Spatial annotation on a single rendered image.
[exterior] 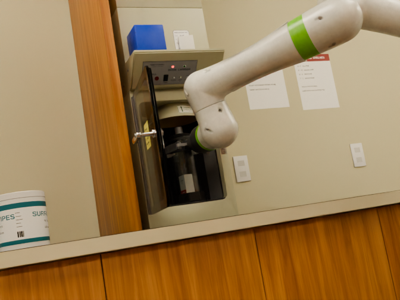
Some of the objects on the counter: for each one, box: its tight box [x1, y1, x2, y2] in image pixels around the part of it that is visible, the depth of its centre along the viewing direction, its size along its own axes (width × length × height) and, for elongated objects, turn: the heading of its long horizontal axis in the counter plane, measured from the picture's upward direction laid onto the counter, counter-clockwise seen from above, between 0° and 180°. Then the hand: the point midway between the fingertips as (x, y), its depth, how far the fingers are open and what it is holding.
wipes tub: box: [0, 190, 50, 252], centre depth 147 cm, size 13×13×15 cm
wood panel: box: [68, 0, 142, 236], centre depth 198 cm, size 49×3×140 cm, turn 156°
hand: (182, 151), depth 192 cm, fingers closed on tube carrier, 9 cm apart
